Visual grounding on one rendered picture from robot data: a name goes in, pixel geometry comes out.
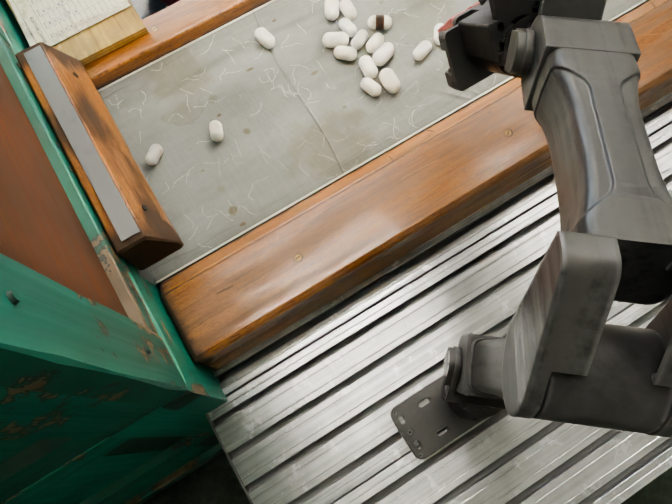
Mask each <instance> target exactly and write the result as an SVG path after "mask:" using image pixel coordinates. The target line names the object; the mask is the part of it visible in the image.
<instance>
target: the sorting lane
mask: <svg viewBox="0 0 672 504"><path fill-rule="evenodd" d="M350 1H351V2H352V4H353V5H354V7H355V9H356V11H357V15H356V17H355V19H353V20H350V21H351V22H352V23H353V24H354V25H355V26H356V27H357V32H358V31H359V30H362V29H363V30H366V31H367V33H368V39H367V41H366V42H365V43H364V45H363V46H362V48H361V49H359V50H356V51H357V57H356V59H355V60H353V61H346V60H339V59H337V58H336V57H335V56H334V49H335V48H326V47H325V46H324V45H323V43H322V38H323V36H324V34H325V33H327V32H343V31H342V30H341V29H340V27H339V21H340V20H341V19H342V18H345V16H344V15H343V13H342V12H341V10H340V8H339V16H338V18H337V19H336V20H334V21H330V20H328V19H327V18H326V17H325V13H324V11H325V6H324V2H325V0H271V1H270V2H268V3H266V4H264V5H262V6H260V7H258V8H256V9H254V10H252V11H250V12H248V13H246V14H244V15H242V16H240V17H239V18H237V19H235V20H233V21H231V22H229V23H227V24H225V25H223V26H221V27H219V28H217V29H215V30H213V31H211V32H209V33H207V34H206V35H204V36H202V37H200V38H198V39H196V40H194V41H192V42H190V43H188V44H186V45H184V46H182V47H180V48H178V49H176V50H175V51H173V52H171V53H169V54H167V55H165V56H163V57H161V58H159V59H157V60H155V61H153V62H151V63H149V64H147V65H145V66H143V67H142V68H140V69H138V70H136V71H134V72H132V73H130V74H128V75H126V76H124V77H122V78H120V79H118V80H116V81H114V82H112V83H111V84H109V85H107V86H105V87H103V88H101V89H99V90H97V91H98V92H99V94H100V96H101V98H102V100H103V101H104V103H105V105H106V107H107V109H108V110H109V112H110V114H111V116H112V118H113V119H114V121H115V123H116V125H117V127H118V129H119V130H120V132H121V134H122V136H123V138H124V140H125V142H126V144H127V145H128V147H129V149H130V151H131V154H132V156H133V158H134V159H135V161H136V163H137V164H138V166H139V168H140V170H141V171H142V173H143V175H144V177H145V179H146V180H147V182H148V184H149V186H150V187H151V189H152V191H153V193H154V194H155V196H156V198H157V200H158V201H159V203H160V205H161V206H162V208H163V210H164V212H165V213H166V215H167V217H168V219H169V221H170V223H171V224H172V226H173V227H174V229H175V230H176V232H177V234H178V236H179V237H180V239H181V241H182V242H183V244H184V245H183V247H182V248H181V249H179V250H177V251H176V252H174V253H172V254H170V255H169V256H167V257H165V258H164V259H162V260H160V261H158V262H157V263H155V264H153V265H151V266H150V267H148V270H149V272H150V274H151V276H152V278H153V279H154V281H155V283H156V284H157V285H158V286H159V287H160V284H161V283H162V282H164V281H165V280H167V279H169V278H171V277H172V276H174V275H176V274H178V273H179V272H181V271H183V270H184V269H186V268H188V267H190V266H191V265H193V264H195V263H197V262H198V261H200V260H202V259H203V258H205V257H207V256H209V255H210V254H212V253H214V252H216V251H217V250H219V249H221V248H222V247H224V246H226V245H228V244H229V243H231V242H233V241H235V240H236V239H238V238H240V237H242V236H243V235H245V234H247V233H248V232H250V231H252V230H254V229H255V228H257V227H259V226H261V225H262V224H264V223H266V222H267V221H269V220H271V219H273V218H274V217H276V216H278V215H280V214H281V213H283V212H285V211H286V210H288V209H290V208H292V207H293V206H295V205H297V204H299V203H300V202H302V201H304V200H305V199H307V198H309V197H311V196H312V195H314V194H316V193H318V192H319V191H321V190H323V189H324V188H326V187H328V186H330V185H331V184H333V183H335V182H337V181H338V180H340V179H342V178H344V177H345V176H347V175H349V174H350V173H352V172H354V171H356V170H357V169H359V168H361V167H363V166H364V165H366V164H368V163H369V162H371V161H373V160H375V159H376V158H378V157H380V156H382V155H383V154H385V153H387V152H388V151H390V150H392V149H394V148H395V147H397V146H399V145H401V144H402V143H404V142H406V141H407V140H409V139H411V138H413V137H414V136H416V135H418V134H420V133H421V132H423V131H425V130H426V129H428V128H430V127H432V126H433V125H435V124H437V123H439V122H440V121H442V120H444V119H446V118H447V117H449V116H451V115H452V114H454V113H456V112H458V111H459V110H461V109H463V108H465V107H466V106H468V105H470V104H471V103H473V102H475V101H477V100H478V99H480V98H482V97H484V96H485V95H487V94H489V93H490V92H492V91H494V90H496V89H497V88H499V87H501V86H503V85H504V84H506V83H508V82H509V81H511V80H513V79H515V78H516V77H512V76H507V75H503V74H499V73H494V74H492V75H490V76H489V77H487V78H485V79H483V80H482V81H480V82H478V83H476V84H475V85H473V86H471V87H469V88H468V89H466V90H464V91H458V90H455V89H453V88H452V87H449V86H448V83H447V79H446V76H445V72H446V71H448V68H450V67H449V63H448V59H447V56H446V52H445V51H442V50H441V46H440V45H436V44H435V43H434V40H433V37H434V27H435V26H436V25H437V24H439V23H442V24H445V23H446V22H447V21H448V20H449V18H451V17H452V16H454V15H456V14H458V13H460V12H461V11H463V10H466V9H467V8H469V7H470V6H472V5H474V4H476V3H478V2H479V1H478V0H350ZM648 1H650V0H607V1H606V5H605V9H604V13H603V17H602V20H604V21H615V20H617V19H618V18H620V17H622V16H624V15H625V14H627V13H629V12H630V11H632V10H634V9H636V8H637V7H639V6H641V5H643V4H644V3H646V2H648ZM372 15H388V16H389V17H390V18H391V19H392V25H391V27H390V28H389V29H387V30H372V29H370V28H369V26H368V19H369V17H370V16H372ZM260 27H263V28H265V29H266V30H267V31H268V32H269V33H270V34H272V35H273V36H274V38H275V45H274V47H273V48H270V49H267V48H265V47H264V46H263V45H261V44H260V43H259V42H258V41H257V40H256V38H255V31H256V29H257V28H260ZM375 33H381V34H382V35H383V36H384V43H385V42H390V43H392V44H393V45H394V47H395V52H394V55H393V56H392V57H391V58H390V59H389V60H388V61H387V62H386V64H384V65H383V66H377V65H376V67H377V69H378V74H377V76H376V77H375V78H374V79H372V80H374V81H375V82H376V83H378V84H379V85H380V86H381V93H380V95H379V96H377V97H372V96H371V95H369V94H368V93H367V92H366V91H364V90H363V89H362V88H361V86H360V82H361V80H362V79H363V78H365V76H364V74H363V72H362V70H361V69H360V67H359V59H360V58H361V57H362V56H364V55H368V56H370V57H371V58H372V57H373V54H374V53H369V52H368V51H367V50H366V44H367V42H368V41H369V40H370V38H371V37H372V36H373V35H374V34H375ZM424 40H427V41H429V42H430V43H431V44H432V49H431V51H430V52H429V53H428V55H427V56H426V57H425V58H424V59H423V60H420V61H418V60H415V59H414V57H413V51H414V49H415V48H416V47H417V46H418V45H419V44H420V43H421V42H422V41H424ZM385 68H390V69H392V70H393V71H394V73H395V74H396V76H397V78H398V79H399V81H400V84H401V87H400V90H399V91H398V92H397V93H395V94H390V93H388V92H387V91H386V89H385V88H384V86H383V84H382V83H381V81H380V79H379V74H380V72H381V71H382V70H383V69H385ZM213 120H217V121H219V122H220V123H221V124H222V128H223V134H224V137H223V139H222V140H221V141H220V142H215V141H213V140H212V139H211V137H210V131H209V124H210V122H211V121H213ZM153 144H160V145H161V146H162V148H163V154H162V155H161V157H160V159H159V162H158V163H157V164H156V165H154V166H151V165H148V164H147V163H146V161H145V157H146V155H147V153H148V151H149V149H150V146H151V145H153Z"/></svg>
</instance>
